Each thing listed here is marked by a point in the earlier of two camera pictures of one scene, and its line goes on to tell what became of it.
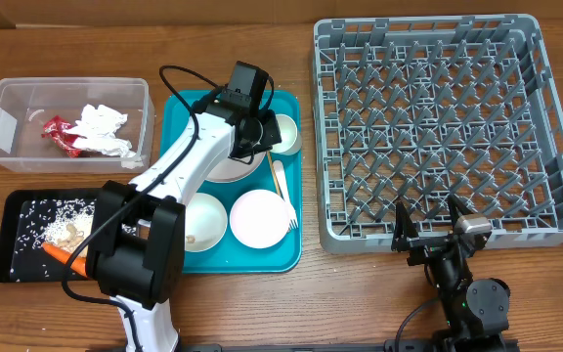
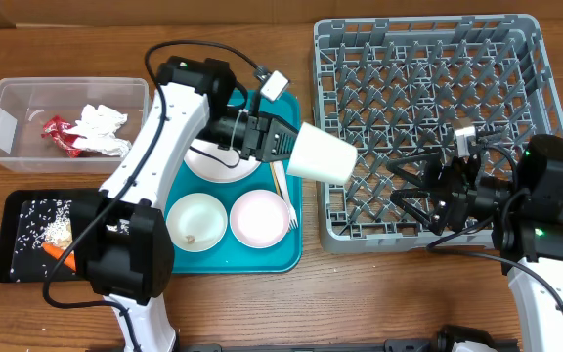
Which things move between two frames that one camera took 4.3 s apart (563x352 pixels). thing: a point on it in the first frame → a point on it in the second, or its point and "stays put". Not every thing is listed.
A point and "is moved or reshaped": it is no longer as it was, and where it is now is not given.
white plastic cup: (290, 140) is moved or reshaped
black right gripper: (424, 246) → (452, 185)
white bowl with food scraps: (205, 223) stays put
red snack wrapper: (56, 129) stays put
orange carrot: (63, 255) stays put
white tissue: (99, 125) stays put
